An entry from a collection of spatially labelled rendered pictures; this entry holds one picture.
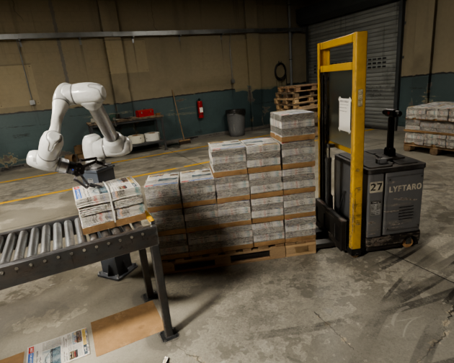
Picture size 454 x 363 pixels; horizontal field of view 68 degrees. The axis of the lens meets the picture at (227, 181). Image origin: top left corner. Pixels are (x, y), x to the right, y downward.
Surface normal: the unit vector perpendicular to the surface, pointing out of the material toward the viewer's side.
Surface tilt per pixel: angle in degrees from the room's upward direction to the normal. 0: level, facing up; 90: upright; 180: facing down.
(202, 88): 90
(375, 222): 90
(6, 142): 90
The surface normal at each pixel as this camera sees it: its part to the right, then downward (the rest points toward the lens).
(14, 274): 0.45, 0.22
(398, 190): 0.12, 0.28
